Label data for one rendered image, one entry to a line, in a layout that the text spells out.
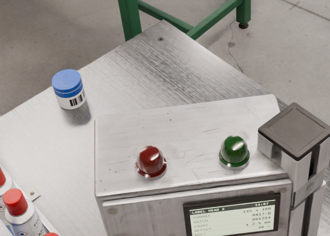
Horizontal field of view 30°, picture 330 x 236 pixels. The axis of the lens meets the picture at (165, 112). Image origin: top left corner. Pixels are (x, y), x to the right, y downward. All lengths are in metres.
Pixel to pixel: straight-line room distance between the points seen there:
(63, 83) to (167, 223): 0.95
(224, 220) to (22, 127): 1.01
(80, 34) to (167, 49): 1.47
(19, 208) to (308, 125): 0.63
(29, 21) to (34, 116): 1.72
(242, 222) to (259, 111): 0.10
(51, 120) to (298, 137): 1.04
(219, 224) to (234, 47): 2.33
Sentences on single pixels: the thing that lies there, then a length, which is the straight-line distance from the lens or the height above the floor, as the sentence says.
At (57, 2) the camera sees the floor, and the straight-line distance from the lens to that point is 3.27.
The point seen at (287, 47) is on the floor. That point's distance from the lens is 2.85.
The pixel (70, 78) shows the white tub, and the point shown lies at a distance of 1.47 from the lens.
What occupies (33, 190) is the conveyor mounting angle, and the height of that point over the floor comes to 0.83.
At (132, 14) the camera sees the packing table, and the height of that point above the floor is 0.51.
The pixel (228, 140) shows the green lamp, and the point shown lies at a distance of 0.51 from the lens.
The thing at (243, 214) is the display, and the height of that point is 1.44.
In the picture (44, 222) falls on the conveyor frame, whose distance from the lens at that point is 1.25.
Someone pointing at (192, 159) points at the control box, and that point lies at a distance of 0.53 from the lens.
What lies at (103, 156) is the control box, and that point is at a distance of 0.54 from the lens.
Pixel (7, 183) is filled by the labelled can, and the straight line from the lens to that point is 1.11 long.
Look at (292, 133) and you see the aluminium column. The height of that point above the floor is 1.50.
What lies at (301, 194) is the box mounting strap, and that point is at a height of 1.44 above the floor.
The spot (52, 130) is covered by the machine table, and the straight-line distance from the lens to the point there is 1.46.
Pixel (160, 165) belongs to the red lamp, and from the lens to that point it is 0.51.
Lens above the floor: 1.89
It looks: 47 degrees down
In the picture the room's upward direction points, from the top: 8 degrees counter-clockwise
